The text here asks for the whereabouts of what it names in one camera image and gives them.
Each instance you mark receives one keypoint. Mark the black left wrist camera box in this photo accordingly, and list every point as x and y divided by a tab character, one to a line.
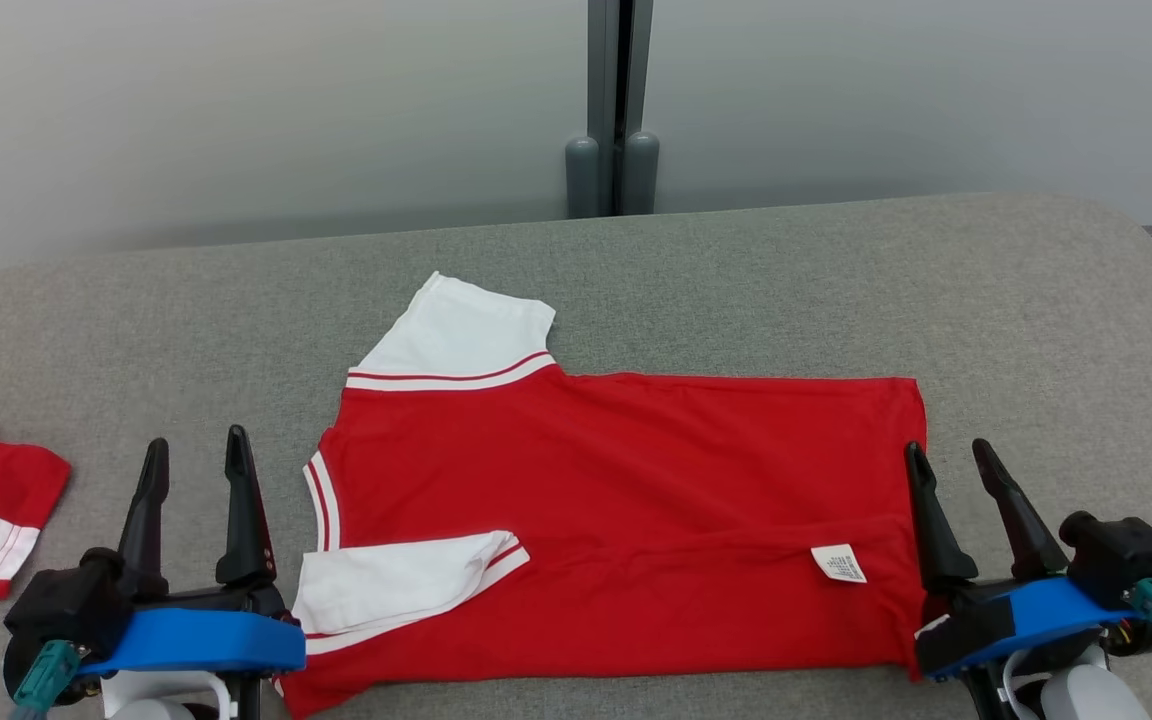
66	605

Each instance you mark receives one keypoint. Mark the grey cylindrical post foot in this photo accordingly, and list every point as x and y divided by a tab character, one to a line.
582	175
641	172

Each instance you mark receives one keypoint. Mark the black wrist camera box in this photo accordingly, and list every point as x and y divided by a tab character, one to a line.
66	605
1126	555

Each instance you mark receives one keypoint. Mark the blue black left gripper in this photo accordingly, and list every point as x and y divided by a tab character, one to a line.
206	640

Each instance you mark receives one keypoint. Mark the red white numbered jersey shirt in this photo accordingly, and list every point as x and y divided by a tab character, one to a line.
636	480

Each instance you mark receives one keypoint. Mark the grey double partition post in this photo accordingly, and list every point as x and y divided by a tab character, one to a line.
619	70

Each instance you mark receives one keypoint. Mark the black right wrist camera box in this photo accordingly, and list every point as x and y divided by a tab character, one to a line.
1126	555

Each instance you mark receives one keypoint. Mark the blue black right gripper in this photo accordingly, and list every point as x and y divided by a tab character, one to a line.
1036	612

